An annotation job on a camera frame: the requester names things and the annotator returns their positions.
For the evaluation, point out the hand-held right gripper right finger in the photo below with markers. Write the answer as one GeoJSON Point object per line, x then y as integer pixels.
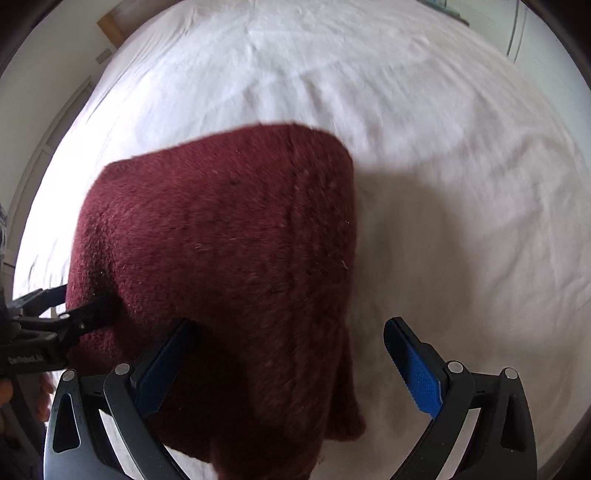
{"type": "Point", "coordinates": [420, 374]}

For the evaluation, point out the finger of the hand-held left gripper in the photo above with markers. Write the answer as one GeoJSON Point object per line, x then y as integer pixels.
{"type": "Point", "coordinates": [41, 300]}
{"type": "Point", "coordinates": [90, 314]}

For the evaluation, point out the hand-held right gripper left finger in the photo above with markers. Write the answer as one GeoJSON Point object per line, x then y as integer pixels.
{"type": "Point", "coordinates": [159, 374]}

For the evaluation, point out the dark red knit sweater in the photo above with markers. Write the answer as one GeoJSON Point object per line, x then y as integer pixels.
{"type": "Point", "coordinates": [221, 230]}

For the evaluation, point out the person's left hand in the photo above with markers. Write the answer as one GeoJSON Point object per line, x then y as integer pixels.
{"type": "Point", "coordinates": [45, 397]}

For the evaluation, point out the bed with white sheet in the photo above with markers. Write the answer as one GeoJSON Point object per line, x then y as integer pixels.
{"type": "Point", "coordinates": [415, 161]}

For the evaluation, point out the wooden headboard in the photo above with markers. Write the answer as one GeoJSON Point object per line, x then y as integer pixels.
{"type": "Point", "coordinates": [111, 25]}

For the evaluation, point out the wall socket plate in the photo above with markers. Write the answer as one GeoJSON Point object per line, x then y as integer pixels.
{"type": "Point", "coordinates": [103, 55]}

